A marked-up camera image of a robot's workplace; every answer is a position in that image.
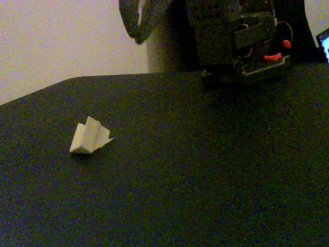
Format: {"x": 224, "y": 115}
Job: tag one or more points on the black office chair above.
{"x": 300, "y": 28}

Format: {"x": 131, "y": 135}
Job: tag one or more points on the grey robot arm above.
{"x": 218, "y": 38}

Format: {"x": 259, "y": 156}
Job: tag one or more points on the laptop screen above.
{"x": 324, "y": 43}

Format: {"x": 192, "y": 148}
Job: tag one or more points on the white paper object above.
{"x": 88, "y": 136}

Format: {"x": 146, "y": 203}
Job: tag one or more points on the dark navy desk mat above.
{"x": 180, "y": 167}

